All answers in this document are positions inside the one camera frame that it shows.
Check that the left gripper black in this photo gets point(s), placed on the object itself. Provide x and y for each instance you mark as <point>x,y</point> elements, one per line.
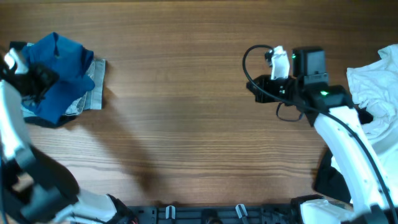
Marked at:
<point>49,76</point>

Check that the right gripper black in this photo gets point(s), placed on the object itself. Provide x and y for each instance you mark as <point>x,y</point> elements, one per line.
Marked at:
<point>261,88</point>

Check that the blue t-shirt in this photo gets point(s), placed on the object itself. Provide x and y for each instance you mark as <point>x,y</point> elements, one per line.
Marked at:
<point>70,60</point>

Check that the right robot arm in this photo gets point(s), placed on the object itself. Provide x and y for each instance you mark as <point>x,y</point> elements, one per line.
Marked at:
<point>302,81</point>

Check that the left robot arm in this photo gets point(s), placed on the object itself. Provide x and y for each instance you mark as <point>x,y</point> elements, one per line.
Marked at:
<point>34,187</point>

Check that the black folded garment left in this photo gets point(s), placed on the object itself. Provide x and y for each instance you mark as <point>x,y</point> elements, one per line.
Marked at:
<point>30,117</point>

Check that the light blue denim jeans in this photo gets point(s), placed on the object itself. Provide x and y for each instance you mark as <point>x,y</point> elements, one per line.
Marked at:
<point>89,100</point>

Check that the white garment pile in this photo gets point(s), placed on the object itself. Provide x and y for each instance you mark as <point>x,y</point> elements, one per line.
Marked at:
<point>374,89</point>

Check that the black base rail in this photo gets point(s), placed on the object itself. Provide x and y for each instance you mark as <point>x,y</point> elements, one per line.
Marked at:
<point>238,214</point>

